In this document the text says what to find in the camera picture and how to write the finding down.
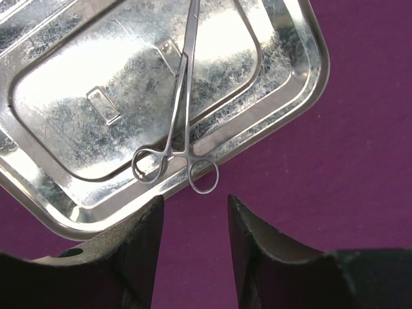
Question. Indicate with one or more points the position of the steel instrument tray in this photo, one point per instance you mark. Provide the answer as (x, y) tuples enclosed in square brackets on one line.
[(85, 83)]

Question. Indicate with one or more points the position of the steel clamp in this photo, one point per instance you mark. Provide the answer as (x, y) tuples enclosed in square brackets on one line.
[(182, 98)]

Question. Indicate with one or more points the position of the purple cloth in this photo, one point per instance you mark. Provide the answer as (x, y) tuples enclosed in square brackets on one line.
[(336, 176)]

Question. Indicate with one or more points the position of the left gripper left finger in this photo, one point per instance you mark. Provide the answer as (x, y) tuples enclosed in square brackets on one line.
[(114, 269)]

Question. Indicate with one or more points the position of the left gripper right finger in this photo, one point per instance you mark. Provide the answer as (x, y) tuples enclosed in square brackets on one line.
[(272, 270)]

